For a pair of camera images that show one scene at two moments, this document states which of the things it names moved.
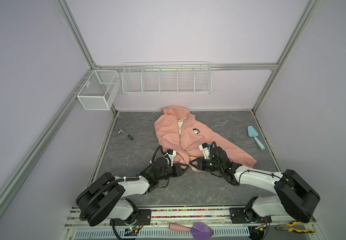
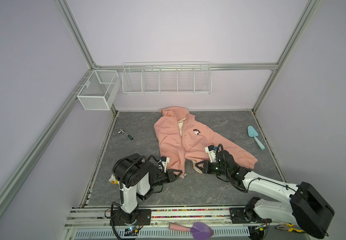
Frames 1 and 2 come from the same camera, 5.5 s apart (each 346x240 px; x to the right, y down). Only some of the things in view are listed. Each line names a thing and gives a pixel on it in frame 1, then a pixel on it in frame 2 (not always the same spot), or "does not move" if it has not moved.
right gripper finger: x=197 y=161 -> x=206 y=164
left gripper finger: x=184 y=170 -> x=176 y=176
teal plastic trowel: x=253 y=133 does not move
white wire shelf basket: x=191 y=77 does not move
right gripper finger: x=195 y=169 -> x=203 y=170
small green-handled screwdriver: x=130 y=137 does not move
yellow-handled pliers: x=287 y=226 does not move
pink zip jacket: x=175 y=128 does not move
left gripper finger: x=183 y=166 -> x=172 y=170
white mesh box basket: x=99 y=91 does not move
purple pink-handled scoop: x=200 y=231 does not move
